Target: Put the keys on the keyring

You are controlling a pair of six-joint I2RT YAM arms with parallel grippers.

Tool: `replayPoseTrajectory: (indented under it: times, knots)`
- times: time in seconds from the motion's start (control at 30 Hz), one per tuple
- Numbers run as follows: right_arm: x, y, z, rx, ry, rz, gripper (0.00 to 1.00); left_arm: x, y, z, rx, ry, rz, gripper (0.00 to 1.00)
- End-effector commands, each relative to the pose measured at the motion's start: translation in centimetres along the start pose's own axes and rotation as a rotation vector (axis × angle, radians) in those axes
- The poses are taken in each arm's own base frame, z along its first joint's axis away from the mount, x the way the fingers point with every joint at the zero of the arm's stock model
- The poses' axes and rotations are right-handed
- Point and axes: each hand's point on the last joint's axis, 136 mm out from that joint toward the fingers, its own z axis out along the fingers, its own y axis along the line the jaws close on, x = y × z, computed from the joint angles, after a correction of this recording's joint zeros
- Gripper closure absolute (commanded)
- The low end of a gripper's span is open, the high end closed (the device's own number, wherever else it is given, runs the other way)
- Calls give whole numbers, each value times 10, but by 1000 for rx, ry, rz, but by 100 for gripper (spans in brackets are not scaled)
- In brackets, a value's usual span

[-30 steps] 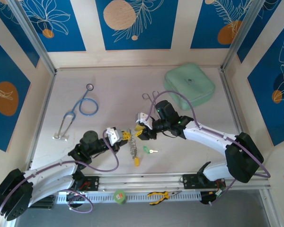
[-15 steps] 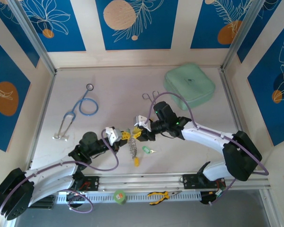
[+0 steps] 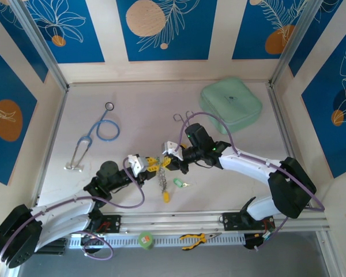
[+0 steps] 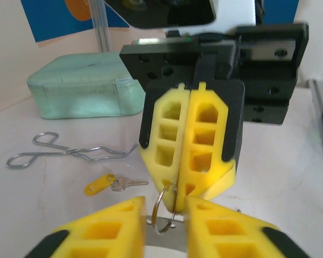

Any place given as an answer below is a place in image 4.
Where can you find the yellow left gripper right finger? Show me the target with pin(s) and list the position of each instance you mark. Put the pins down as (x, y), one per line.
(231, 236)

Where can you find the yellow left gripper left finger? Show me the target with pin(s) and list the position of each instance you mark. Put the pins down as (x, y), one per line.
(105, 231)

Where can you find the mint green zip pouch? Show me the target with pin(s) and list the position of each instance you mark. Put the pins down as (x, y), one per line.
(78, 88)

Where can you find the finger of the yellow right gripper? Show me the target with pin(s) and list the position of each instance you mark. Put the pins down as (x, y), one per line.
(153, 139)
(223, 172)

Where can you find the aluminium frame post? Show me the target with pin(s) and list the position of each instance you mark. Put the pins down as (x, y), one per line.
(101, 27)

